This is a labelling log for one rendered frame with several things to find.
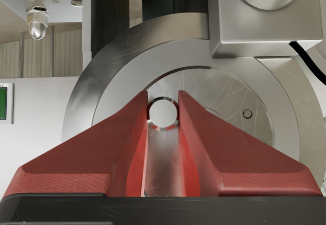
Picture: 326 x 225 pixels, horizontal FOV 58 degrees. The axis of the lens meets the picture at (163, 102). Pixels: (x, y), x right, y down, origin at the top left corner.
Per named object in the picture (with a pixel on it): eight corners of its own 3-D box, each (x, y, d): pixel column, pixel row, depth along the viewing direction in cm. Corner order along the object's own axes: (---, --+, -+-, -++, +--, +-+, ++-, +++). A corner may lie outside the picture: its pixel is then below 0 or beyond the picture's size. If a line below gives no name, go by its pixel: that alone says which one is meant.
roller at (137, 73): (307, 49, 17) (294, 263, 15) (217, 102, 42) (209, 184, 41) (104, 26, 17) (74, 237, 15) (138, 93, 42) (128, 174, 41)
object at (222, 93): (227, 252, 14) (92, 166, 14) (219, 237, 16) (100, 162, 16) (304, 115, 14) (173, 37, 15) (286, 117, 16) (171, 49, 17)
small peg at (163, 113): (148, 134, 11) (142, 99, 12) (151, 134, 14) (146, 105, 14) (184, 127, 12) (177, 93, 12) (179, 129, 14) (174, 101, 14)
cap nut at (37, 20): (44, 8, 49) (43, 35, 49) (52, 18, 53) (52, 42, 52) (22, 9, 49) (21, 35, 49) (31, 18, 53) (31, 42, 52)
